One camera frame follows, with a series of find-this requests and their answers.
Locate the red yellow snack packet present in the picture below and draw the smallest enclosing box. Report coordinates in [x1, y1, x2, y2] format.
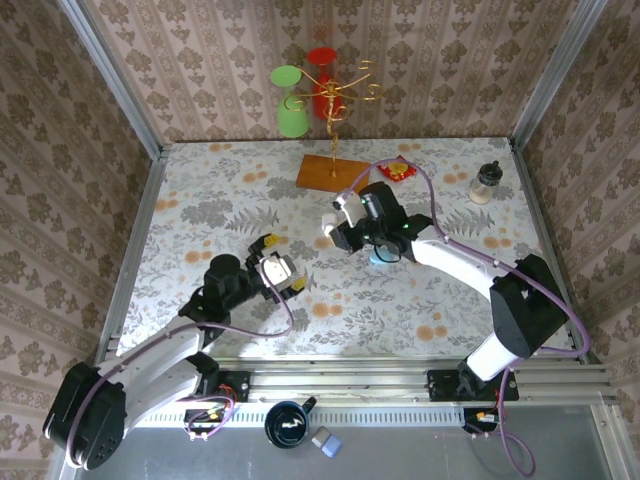
[377, 155, 419, 184]

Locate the gold glass rack wooden base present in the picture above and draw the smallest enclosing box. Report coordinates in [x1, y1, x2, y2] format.
[285, 58, 385, 199]

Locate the glass shaker jar black lid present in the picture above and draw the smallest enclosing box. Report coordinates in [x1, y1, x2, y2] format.
[468, 160, 503, 206]

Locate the green wine glass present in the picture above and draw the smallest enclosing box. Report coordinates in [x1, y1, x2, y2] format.
[269, 64, 310, 139]

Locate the black mug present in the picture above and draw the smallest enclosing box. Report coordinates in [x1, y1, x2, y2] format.
[263, 396, 319, 450]

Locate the red wine glass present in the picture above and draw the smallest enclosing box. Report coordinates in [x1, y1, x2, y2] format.
[306, 47, 344, 120]

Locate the blue grey small box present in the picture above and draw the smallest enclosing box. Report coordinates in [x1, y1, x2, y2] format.
[310, 425, 344, 460]

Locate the grey metal shelf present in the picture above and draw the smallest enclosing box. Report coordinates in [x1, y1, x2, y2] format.
[47, 399, 634, 480]

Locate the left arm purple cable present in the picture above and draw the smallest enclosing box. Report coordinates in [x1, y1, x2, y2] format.
[65, 259, 296, 466]

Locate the aluminium table side rail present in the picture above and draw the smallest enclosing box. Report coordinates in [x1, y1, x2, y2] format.
[94, 144, 171, 369]
[507, 139, 591, 364]

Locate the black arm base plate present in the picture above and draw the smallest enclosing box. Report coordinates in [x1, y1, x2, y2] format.
[427, 367, 520, 402]
[160, 369, 252, 404]

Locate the long aluminium mounting rail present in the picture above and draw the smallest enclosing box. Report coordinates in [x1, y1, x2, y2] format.
[69, 355, 619, 404]

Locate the yellow connector wire bundle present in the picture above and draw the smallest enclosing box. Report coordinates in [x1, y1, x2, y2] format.
[182, 405, 236, 444]
[460, 405, 501, 440]

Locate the perforated metal cable strip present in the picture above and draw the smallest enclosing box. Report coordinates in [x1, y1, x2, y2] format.
[84, 403, 469, 429]

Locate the aluminium frame post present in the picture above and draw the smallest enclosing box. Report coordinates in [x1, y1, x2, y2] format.
[509, 0, 609, 151]
[57, 0, 166, 160]

